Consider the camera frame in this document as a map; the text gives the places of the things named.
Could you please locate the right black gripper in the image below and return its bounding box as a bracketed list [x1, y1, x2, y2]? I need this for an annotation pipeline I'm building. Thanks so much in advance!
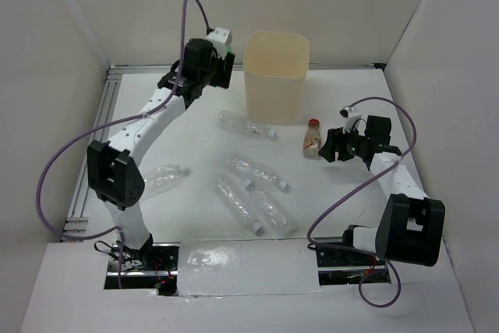
[317, 123, 370, 163]

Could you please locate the red cap labelled bottle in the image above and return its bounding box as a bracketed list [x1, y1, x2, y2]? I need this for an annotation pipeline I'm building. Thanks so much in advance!
[303, 119, 322, 159]

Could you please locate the clear bottle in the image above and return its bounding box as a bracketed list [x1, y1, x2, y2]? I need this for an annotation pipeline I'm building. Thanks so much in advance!
[215, 174, 264, 236]
[141, 165, 190, 200]
[225, 154, 289, 192]
[242, 179, 297, 237]
[218, 111, 278, 141]

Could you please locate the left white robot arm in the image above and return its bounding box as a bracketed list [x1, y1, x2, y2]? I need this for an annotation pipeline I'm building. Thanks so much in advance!
[87, 29, 235, 270]

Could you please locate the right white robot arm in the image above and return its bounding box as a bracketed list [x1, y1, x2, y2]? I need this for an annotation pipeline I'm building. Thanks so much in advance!
[319, 110, 445, 267]

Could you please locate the beige plastic bin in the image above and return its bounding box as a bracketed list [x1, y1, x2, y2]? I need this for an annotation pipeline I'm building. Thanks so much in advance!
[243, 31, 310, 125]

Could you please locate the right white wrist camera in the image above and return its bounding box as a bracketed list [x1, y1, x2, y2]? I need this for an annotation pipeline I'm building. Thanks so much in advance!
[339, 106, 363, 133]

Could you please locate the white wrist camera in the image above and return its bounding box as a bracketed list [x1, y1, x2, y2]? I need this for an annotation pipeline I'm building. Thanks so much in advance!
[206, 27, 232, 58]
[339, 106, 363, 133]

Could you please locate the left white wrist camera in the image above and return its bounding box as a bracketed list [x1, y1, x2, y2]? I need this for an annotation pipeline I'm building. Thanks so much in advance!
[206, 27, 232, 58]

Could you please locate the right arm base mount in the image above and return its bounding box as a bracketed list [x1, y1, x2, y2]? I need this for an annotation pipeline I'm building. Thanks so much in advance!
[307, 244, 391, 286]

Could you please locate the aluminium frame rail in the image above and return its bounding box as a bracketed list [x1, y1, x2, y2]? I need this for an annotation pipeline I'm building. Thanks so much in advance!
[62, 63, 387, 236]

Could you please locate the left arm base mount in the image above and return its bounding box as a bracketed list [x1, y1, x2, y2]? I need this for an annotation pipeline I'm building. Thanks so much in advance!
[94, 240, 179, 296]

